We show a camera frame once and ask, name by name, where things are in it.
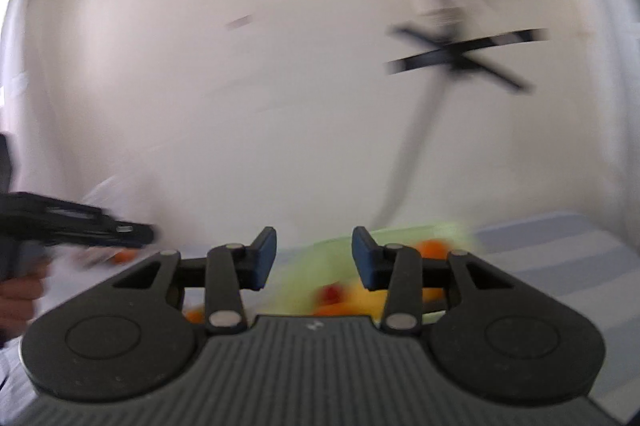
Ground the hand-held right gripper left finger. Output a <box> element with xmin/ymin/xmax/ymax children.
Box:
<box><xmin>107</xmin><ymin>227</ymin><xmax>277</xmax><ymax>334</ymax></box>

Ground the large orange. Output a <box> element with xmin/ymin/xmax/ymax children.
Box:
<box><xmin>416</xmin><ymin>239</ymin><xmax>449</xmax><ymax>260</ymax></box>
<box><xmin>312</xmin><ymin>303</ymin><xmax>353</xmax><ymax>318</ymax></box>

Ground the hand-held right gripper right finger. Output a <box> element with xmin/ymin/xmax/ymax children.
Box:
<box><xmin>351</xmin><ymin>226</ymin><xmax>518</xmax><ymax>336</ymax></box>

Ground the blue striped tablecloth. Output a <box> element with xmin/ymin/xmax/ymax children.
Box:
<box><xmin>0</xmin><ymin>209</ymin><xmax>640</xmax><ymax>426</ymax></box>

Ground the person's left hand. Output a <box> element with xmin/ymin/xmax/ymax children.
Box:
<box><xmin>0</xmin><ymin>256</ymin><xmax>51</xmax><ymax>347</ymax></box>

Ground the green plastic basin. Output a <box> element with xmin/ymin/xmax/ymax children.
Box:
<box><xmin>260</xmin><ymin>220</ymin><xmax>483</xmax><ymax>322</ymax></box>

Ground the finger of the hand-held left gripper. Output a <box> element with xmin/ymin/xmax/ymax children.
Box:
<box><xmin>50</xmin><ymin>199</ymin><xmax>157</xmax><ymax>253</ymax></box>

